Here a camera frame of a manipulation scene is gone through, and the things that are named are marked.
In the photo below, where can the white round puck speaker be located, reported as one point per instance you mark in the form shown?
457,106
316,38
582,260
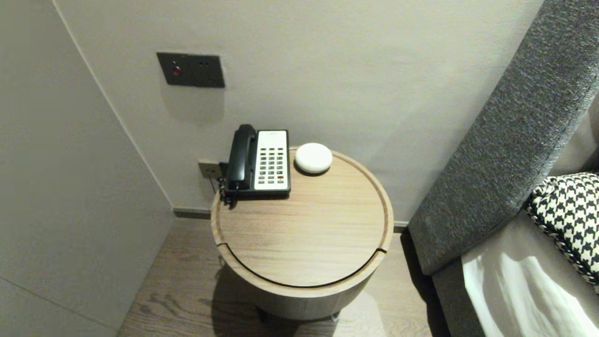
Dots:
313,158

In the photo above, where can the black white desk telephone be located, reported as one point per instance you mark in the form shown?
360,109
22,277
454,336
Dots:
273,159

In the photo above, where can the round wooden bedside table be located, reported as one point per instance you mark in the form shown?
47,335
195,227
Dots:
327,220

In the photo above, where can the black telephone handset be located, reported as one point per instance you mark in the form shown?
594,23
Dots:
241,159

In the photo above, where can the grey fabric bed base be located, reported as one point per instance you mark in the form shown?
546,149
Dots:
451,304

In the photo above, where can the grey fabric headboard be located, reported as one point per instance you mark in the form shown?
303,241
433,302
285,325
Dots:
505,140

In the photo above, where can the white bed sheet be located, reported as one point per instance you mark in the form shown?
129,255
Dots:
514,299

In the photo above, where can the black white houndstooth pillow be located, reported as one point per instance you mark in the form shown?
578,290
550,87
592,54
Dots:
571,210

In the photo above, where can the plain white pillow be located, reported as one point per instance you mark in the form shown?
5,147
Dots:
578,145

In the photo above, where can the beige wall socket plate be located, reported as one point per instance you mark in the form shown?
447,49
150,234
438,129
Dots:
207,169

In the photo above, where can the dark wall switch panel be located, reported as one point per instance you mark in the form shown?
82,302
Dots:
192,70

